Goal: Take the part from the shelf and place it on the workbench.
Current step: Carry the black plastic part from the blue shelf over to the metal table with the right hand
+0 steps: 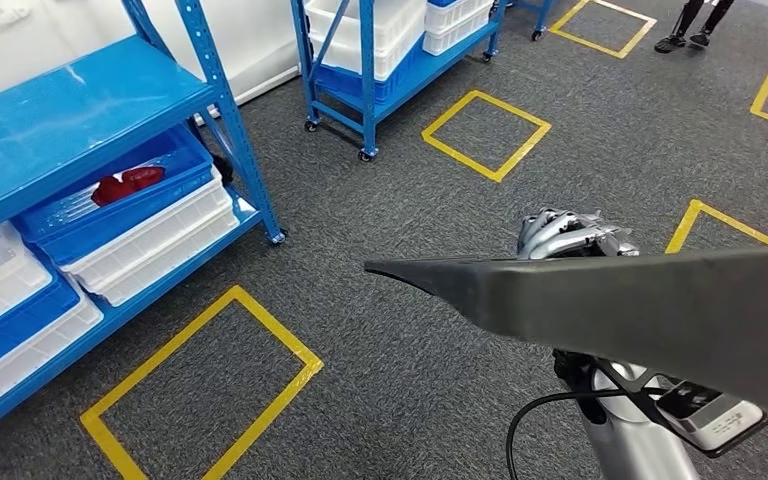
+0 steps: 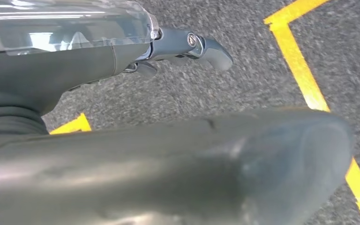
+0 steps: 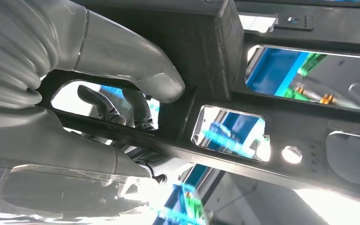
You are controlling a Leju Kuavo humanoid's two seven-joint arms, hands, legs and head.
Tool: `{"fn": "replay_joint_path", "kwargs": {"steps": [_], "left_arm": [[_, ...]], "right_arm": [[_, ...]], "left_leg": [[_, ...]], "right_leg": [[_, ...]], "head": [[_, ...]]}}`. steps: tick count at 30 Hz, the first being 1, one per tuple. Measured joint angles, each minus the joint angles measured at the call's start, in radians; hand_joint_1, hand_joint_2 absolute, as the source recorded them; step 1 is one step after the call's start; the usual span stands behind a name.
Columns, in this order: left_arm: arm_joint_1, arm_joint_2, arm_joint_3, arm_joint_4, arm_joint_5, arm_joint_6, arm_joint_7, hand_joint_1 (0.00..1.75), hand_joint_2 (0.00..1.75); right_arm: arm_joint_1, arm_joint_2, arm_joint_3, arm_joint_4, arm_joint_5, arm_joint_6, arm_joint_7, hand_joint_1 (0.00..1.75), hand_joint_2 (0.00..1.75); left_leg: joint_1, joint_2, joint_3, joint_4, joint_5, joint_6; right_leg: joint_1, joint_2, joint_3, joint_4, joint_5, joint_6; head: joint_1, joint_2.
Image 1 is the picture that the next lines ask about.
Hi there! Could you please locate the black camera cable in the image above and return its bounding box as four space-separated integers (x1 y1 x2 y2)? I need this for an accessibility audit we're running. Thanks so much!
505 389 632 480

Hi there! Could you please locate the red plastic part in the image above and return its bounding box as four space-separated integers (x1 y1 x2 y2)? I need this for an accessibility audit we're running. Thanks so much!
90 165 167 209

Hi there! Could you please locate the black plastic plate frame part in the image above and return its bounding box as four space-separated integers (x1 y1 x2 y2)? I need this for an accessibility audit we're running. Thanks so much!
364 245 768 427

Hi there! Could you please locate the blue plastic crate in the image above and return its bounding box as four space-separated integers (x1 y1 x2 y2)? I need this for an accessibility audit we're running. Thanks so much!
12 125 217 268
0 274 85 390
313 36 426 107

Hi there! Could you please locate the small blue wheeled rack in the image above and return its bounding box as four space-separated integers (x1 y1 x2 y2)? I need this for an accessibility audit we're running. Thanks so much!
289 0 509 164
513 0 559 43

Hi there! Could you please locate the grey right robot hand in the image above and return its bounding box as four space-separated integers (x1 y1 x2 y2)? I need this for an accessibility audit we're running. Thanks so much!
516 208 641 261

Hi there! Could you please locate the large blue metal shelf rack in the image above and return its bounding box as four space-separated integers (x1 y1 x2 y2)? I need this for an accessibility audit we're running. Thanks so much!
0 0 287 480

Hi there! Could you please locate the yellow floor tape square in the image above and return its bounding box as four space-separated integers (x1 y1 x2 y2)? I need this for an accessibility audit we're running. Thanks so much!
547 0 659 60
420 89 554 184

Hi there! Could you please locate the person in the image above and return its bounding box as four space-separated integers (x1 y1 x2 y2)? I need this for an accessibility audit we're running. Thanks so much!
653 0 738 56

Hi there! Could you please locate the white car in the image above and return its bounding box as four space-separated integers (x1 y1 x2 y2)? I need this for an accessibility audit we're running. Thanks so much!
0 0 303 111

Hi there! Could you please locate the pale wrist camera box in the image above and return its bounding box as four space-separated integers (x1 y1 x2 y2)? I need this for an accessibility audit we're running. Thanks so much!
654 380 768 460

